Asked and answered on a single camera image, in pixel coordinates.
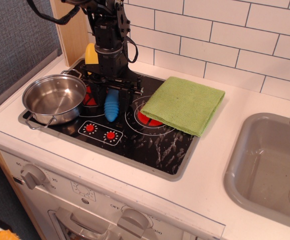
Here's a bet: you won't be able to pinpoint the yellow toy banana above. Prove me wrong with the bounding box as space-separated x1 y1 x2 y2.
85 43 99 69

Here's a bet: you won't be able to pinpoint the black toy stove top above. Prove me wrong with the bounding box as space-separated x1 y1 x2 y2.
18 57 200 182

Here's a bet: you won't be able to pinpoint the right grey oven knob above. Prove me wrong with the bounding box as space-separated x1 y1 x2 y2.
117 208 149 238

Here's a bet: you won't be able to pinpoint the blue handled toy fork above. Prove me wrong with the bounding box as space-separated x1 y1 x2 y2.
104 88 119 122

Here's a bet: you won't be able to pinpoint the right red stove knob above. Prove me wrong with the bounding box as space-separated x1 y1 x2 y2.
106 131 116 141

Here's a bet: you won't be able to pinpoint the left red stove knob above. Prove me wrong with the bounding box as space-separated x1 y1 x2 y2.
85 124 95 133

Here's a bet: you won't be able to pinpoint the red stove knob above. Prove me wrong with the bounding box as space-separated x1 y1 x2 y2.
106 131 116 141
85 124 95 133

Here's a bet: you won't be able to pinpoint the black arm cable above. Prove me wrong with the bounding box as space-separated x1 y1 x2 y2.
26 0 138 64

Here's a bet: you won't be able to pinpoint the grey oven door handle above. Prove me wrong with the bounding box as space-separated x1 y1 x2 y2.
55 207 122 240

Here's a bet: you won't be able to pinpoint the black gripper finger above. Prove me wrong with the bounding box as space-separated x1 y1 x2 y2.
119 88 133 113
90 83 107 106

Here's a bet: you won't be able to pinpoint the green folded cloth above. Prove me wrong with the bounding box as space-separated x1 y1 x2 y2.
141 76 225 137

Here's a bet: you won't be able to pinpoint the left grey oven knob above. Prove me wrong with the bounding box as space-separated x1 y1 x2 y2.
21 164 46 190

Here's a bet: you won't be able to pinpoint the yellow orange plush object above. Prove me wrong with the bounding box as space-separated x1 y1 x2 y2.
0 229 20 240

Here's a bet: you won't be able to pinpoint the grey oven knob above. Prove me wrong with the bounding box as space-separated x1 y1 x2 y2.
117 208 149 238
21 164 46 190

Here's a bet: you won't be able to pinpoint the wooden side post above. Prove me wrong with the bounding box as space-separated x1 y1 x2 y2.
56 10 89 67

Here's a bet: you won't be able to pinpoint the grey plastic sink basin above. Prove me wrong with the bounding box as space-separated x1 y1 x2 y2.
224 113 290 227

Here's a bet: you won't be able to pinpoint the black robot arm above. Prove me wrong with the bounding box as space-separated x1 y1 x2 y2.
67 0 143 113

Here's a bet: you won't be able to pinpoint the stainless steel pot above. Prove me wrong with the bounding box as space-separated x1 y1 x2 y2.
22 69 87 130

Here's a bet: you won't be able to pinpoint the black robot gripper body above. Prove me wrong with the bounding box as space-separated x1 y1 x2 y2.
81 50 143 95

